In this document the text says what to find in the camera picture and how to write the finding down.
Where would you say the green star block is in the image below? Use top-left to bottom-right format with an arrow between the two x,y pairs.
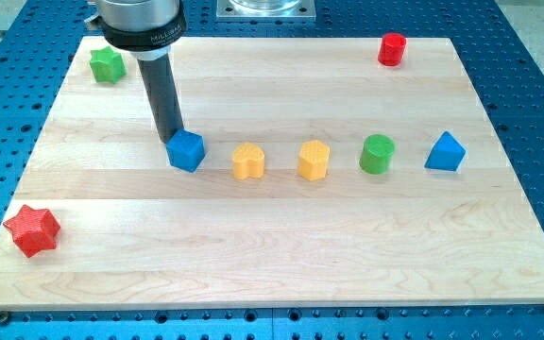
90,46 -> 127,83

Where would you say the red star block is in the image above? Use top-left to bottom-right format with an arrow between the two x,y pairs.
4,205 -> 60,258

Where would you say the yellow heart block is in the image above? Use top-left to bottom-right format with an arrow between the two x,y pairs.
231,143 -> 265,179

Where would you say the yellow hexagon block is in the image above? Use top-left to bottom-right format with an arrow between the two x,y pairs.
297,140 -> 331,180

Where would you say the wooden board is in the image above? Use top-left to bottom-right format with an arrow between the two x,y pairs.
0,37 -> 544,311

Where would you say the blue cube block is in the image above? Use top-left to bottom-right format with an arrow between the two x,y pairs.
166,129 -> 205,173

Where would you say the green cylinder block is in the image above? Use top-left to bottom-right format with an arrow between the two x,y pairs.
359,134 -> 395,175

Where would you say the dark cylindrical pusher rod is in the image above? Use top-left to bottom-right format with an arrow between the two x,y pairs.
138,55 -> 183,144

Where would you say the red cylinder block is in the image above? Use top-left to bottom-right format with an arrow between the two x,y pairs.
378,32 -> 407,67

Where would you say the blue triangle block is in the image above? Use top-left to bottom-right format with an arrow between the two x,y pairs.
424,131 -> 466,171

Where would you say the blue perforated table plate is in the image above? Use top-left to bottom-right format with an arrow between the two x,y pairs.
0,1 -> 544,339

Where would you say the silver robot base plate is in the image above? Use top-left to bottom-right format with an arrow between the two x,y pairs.
215,0 -> 316,22

